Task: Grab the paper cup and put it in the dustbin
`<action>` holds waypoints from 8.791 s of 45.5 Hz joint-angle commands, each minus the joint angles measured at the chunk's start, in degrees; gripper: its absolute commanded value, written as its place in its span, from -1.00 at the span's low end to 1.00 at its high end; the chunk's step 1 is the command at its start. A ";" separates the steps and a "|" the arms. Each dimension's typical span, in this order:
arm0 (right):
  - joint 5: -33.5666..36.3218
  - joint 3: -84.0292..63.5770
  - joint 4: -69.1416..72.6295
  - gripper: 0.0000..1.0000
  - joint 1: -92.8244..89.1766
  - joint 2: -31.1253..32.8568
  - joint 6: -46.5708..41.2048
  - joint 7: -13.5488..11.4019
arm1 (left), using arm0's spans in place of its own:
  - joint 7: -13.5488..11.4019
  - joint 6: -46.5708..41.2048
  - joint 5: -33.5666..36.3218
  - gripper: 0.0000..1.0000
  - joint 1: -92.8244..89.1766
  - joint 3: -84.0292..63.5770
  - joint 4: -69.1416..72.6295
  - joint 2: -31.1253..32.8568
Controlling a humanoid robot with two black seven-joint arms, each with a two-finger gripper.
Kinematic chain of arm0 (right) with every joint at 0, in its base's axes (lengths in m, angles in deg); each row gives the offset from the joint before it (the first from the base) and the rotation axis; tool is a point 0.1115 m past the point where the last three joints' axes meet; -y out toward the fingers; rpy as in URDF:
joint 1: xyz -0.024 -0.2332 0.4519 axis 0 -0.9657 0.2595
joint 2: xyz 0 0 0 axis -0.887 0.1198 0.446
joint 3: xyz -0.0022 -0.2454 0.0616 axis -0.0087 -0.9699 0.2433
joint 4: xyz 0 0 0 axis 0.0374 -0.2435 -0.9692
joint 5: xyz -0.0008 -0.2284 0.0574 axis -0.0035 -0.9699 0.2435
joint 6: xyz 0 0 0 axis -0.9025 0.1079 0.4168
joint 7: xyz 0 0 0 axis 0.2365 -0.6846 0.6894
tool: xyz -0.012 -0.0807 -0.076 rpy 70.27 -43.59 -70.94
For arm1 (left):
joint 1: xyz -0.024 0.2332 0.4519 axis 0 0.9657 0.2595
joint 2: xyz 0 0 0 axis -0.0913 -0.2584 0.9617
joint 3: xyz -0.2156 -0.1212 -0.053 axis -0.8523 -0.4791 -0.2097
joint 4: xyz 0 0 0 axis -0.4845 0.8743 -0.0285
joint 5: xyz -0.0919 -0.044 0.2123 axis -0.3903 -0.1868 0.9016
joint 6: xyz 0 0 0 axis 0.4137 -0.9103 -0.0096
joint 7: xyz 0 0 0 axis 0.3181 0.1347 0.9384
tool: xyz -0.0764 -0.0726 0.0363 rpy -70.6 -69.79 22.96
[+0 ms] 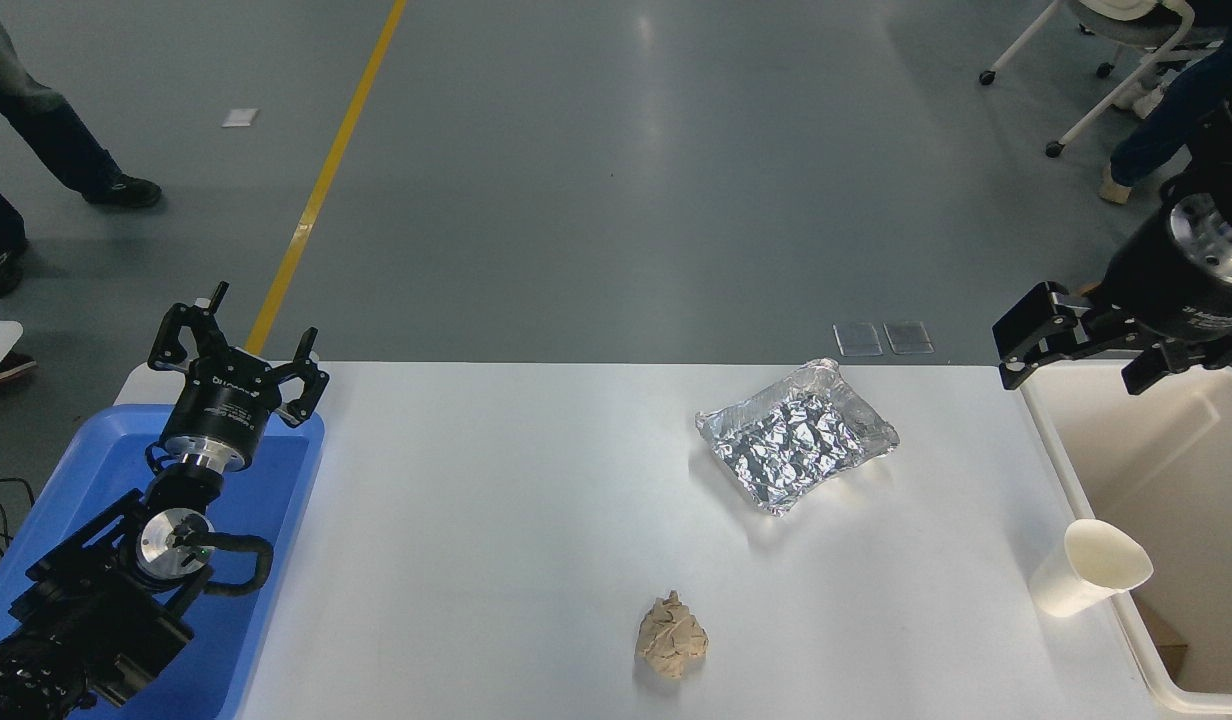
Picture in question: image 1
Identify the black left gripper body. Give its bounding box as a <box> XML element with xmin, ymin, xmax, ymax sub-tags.
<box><xmin>162</xmin><ymin>350</ymin><xmax>283</xmax><ymax>451</ymax></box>

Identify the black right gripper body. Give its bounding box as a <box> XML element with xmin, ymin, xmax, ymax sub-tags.
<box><xmin>1102</xmin><ymin>212</ymin><xmax>1232</xmax><ymax>344</ymax></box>

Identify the white paper cup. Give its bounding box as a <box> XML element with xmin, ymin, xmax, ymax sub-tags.
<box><xmin>1029</xmin><ymin>518</ymin><xmax>1154</xmax><ymax>618</ymax></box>

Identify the blue plastic tray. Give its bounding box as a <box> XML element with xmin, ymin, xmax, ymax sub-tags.
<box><xmin>0</xmin><ymin>404</ymin><xmax>326</xmax><ymax>720</ymax></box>

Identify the large pale bin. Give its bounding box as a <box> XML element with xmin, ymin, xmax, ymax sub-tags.
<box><xmin>1016</xmin><ymin>358</ymin><xmax>1232</xmax><ymax>716</ymax></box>

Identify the person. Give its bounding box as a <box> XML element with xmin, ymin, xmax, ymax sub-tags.
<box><xmin>0</xmin><ymin>0</ymin><xmax>164</xmax><ymax>300</ymax></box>
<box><xmin>1098</xmin><ymin>20</ymin><xmax>1232</xmax><ymax>206</ymax></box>

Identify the person's white shoe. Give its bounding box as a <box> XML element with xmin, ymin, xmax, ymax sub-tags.
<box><xmin>1114</xmin><ymin>84</ymin><xmax>1167</xmax><ymax>120</ymax></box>

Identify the crumpled foil tray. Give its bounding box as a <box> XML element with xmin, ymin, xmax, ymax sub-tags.
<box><xmin>694</xmin><ymin>357</ymin><xmax>900</xmax><ymax>516</ymax></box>

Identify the white rolling chair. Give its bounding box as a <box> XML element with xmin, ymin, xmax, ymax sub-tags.
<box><xmin>979</xmin><ymin>0</ymin><xmax>1227</xmax><ymax>159</ymax></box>

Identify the crumpled tan paper ball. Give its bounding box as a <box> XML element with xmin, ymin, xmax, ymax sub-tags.
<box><xmin>634</xmin><ymin>590</ymin><xmax>709</xmax><ymax>682</ymax></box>

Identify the black floor cable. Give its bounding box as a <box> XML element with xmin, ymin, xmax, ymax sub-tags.
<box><xmin>0</xmin><ymin>478</ymin><xmax>35</xmax><ymax>559</ymax></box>

